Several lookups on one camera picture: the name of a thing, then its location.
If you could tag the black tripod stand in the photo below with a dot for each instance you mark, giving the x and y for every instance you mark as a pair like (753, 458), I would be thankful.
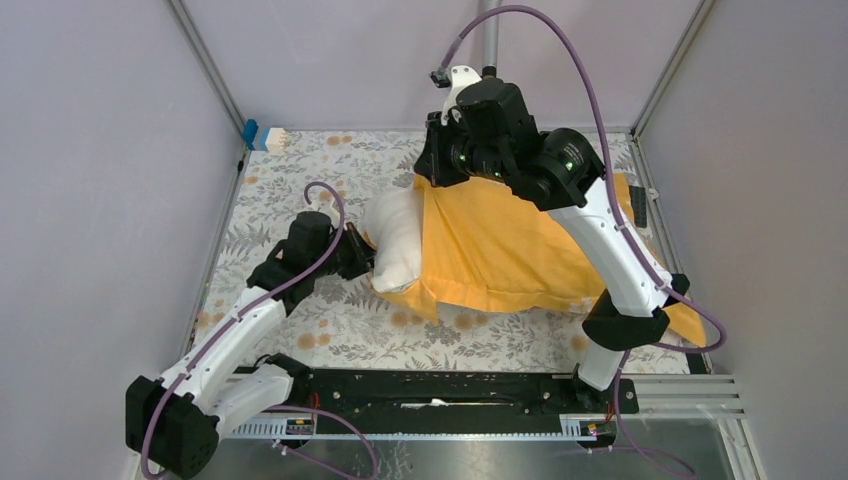
(490, 39)

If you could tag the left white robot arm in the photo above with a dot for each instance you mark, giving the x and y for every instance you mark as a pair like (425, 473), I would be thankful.
(178, 419)

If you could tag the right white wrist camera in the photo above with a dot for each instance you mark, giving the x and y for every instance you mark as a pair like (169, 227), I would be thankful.
(454, 79)

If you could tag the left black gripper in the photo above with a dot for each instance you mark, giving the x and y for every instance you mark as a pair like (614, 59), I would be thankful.
(362, 252)

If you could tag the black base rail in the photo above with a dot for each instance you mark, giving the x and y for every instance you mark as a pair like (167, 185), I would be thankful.
(452, 400)

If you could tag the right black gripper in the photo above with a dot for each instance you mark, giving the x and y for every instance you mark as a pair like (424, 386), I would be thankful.
(431, 163)

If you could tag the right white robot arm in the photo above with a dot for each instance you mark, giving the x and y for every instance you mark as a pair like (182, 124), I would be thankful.
(630, 311)

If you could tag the blue white box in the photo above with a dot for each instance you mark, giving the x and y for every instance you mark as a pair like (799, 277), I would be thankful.
(263, 138)

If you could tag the white slotted cable duct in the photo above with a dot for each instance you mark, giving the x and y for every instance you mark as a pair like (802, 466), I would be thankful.
(301, 429)

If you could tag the floral tablecloth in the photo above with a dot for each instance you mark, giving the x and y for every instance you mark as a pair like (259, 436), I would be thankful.
(344, 324)

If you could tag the white pillow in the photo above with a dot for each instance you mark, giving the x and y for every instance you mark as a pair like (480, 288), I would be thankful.
(393, 222)

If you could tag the dark grey building plate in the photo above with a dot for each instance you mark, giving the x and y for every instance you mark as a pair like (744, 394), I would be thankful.
(639, 206)

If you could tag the orange pillowcase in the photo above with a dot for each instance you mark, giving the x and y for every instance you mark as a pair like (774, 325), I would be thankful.
(486, 250)

